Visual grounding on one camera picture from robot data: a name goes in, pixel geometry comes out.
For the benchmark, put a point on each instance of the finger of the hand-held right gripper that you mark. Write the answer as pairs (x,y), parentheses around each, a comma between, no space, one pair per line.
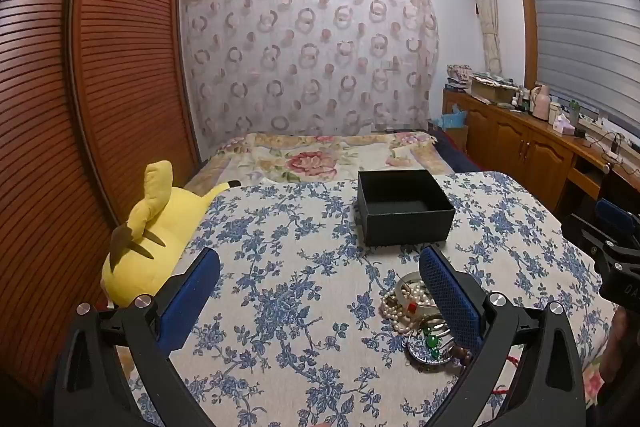
(590,229)
(614,214)

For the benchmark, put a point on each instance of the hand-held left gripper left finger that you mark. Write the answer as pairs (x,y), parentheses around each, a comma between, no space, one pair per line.
(192,292)

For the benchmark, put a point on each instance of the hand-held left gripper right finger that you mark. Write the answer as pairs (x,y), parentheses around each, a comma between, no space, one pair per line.
(450,302)

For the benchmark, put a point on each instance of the silver bangle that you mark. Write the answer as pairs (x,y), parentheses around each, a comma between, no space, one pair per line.
(432,321)

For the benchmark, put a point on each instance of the white jade bangle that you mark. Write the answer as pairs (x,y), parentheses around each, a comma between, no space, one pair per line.
(407,279)

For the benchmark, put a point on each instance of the black cardboard box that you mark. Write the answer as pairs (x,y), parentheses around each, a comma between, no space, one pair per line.
(400,227)

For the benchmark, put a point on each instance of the person's right hand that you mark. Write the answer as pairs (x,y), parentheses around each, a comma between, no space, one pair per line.
(625,342)

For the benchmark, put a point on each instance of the yellow plush toy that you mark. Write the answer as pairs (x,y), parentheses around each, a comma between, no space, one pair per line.
(150,227)

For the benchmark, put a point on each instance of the white power strip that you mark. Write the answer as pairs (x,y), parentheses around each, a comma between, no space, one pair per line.
(591,122)

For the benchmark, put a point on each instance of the pink tissue box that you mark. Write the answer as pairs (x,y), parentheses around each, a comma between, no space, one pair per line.
(562,124)

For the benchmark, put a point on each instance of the wooden cabinet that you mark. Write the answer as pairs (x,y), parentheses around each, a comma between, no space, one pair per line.
(520,142)

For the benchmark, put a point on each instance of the blue floral bedsheet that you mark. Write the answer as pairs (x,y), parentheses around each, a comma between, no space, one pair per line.
(300,257)

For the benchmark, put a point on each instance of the pink thermos jug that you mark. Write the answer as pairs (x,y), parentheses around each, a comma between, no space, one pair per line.
(540,104)

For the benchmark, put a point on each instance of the dark blue blanket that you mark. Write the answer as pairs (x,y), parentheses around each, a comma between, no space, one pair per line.
(457,162)

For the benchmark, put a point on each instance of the pink floral blanket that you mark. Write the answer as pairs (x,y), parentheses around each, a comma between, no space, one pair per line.
(310,162)

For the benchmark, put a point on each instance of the blue plastic bag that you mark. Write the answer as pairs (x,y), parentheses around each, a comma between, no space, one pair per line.
(450,119)

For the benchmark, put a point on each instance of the grey window blind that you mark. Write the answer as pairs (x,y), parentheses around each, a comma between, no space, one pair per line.
(580,32)

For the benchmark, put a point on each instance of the stack of papers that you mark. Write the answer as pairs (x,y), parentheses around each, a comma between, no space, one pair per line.
(459,77)

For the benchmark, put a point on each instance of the wooden louvered wardrobe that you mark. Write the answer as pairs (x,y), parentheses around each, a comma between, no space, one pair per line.
(125,57)

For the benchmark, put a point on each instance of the circle patterned curtain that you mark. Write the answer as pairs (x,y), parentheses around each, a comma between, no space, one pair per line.
(300,57)

